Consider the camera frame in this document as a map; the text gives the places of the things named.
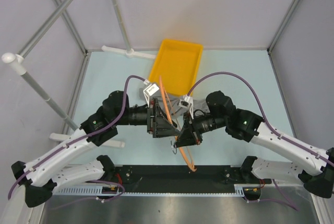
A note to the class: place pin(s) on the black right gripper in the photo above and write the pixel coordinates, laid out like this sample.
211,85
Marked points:
190,134

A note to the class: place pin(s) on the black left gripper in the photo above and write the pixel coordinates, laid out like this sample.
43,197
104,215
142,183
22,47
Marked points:
159,123

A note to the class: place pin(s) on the orange wire hanger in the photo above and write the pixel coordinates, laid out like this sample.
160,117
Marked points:
187,158

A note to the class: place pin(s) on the grey tank top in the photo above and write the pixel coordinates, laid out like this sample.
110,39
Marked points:
176,110

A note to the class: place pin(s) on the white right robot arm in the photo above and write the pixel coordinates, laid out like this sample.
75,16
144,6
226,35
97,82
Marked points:
306,165

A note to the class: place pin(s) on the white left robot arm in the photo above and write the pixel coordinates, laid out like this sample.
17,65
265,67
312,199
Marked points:
47,174

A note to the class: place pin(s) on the yellow plastic tray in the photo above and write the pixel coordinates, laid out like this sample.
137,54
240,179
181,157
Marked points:
177,63

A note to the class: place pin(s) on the white clothes rack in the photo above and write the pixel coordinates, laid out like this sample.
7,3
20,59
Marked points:
26,120

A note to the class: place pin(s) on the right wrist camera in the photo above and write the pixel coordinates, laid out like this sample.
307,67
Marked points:
187,102

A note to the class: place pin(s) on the white slotted cable duct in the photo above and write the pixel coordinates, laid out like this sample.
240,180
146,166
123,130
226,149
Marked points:
97,190

